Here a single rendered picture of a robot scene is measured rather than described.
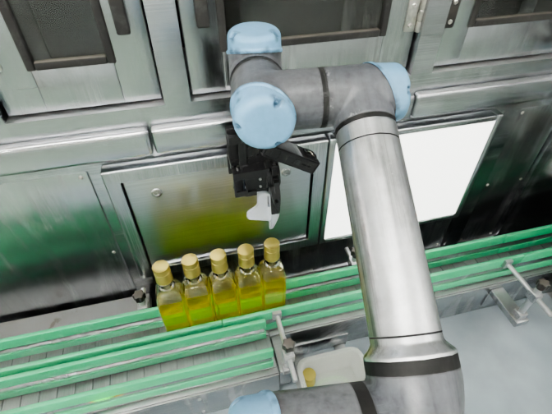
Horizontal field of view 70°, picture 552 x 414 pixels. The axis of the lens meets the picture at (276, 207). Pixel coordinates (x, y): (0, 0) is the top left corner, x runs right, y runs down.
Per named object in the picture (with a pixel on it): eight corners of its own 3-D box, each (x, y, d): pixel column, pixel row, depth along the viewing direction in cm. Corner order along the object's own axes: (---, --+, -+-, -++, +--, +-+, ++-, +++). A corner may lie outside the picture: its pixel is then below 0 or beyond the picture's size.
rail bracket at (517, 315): (490, 296, 119) (522, 246, 104) (529, 347, 107) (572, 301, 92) (476, 299, 118) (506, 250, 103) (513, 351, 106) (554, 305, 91)
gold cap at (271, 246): (278, 248, 89) (278, 235, 86) (281, 260, 87) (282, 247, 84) (262, 251, 88) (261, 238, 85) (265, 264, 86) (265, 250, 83)
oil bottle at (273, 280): (280, 302, 106) (280, 250, 92) (285, 320, 102) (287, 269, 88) (259, 307, 105) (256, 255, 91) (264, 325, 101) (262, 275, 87)
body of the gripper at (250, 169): (228, 175, 74) (223, 118, 66) (273, 167, 76) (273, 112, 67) (236, 202, 69) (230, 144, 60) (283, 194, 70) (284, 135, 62)
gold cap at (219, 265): (226, 259, 87) (224, 246, 84) (229, 272, 84) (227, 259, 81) (210, 263, 86) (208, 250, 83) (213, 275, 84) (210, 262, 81)
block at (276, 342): (283, 347, 104) (284, 333, 99) (293, 381, 98) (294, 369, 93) (270, 349, 104) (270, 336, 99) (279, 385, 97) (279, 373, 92)
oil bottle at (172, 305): (192, 323, 102) (178, 273, 87) (195, 342, 98) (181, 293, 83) (170, 328, 101) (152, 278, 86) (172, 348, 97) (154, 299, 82)
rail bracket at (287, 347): (282, 327, 101) (282, 299, 92) (301, 393, 89) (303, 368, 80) (270, 329, 100) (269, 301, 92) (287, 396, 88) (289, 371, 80)
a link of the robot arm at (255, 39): (224, 42, 50) (223, 19, 56) (231, 118, 57) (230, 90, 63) (287, 39, 50) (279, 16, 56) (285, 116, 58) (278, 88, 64)
